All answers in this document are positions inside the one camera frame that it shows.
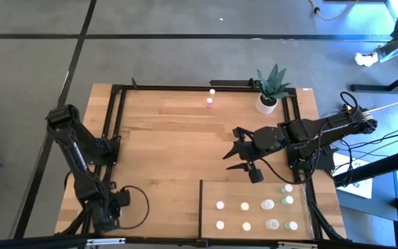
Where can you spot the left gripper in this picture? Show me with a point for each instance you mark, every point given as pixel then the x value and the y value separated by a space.
pixel 105 219

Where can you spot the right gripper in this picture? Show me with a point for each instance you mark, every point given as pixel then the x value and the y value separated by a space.
pixel 264 140

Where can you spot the yellow medicine bottle white cap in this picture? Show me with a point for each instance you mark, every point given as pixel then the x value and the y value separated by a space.
pixel 244 206
pixel 246 226
pixel 212 92

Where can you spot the pink medicine bottle white cap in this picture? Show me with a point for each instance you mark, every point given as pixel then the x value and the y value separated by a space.
pixel 220 225
pixel 220 205
pixel 209 102

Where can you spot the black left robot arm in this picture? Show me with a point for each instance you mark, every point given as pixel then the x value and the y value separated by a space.
pixel 78 148

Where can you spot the silver aluminium bar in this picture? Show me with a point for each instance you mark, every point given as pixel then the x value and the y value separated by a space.
pixel 105 241
pixel 297 245

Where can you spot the green plant in white pot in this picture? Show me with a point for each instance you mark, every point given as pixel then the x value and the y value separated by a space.
pixel 266 105

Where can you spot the yellow power strip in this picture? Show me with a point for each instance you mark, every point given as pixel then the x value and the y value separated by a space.
pixel 345 110

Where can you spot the black desk legs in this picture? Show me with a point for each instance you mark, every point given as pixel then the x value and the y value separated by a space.
pixel 368 88

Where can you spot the person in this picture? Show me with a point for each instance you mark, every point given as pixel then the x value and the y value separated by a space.
pixel 392 48

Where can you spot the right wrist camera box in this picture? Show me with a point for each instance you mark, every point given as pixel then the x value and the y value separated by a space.
pixel 256 175

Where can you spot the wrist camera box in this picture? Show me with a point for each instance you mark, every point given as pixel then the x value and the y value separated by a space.
pixel 123 198
pixel 256 175

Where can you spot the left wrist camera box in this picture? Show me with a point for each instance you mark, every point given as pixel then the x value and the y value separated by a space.
pixel 123 198

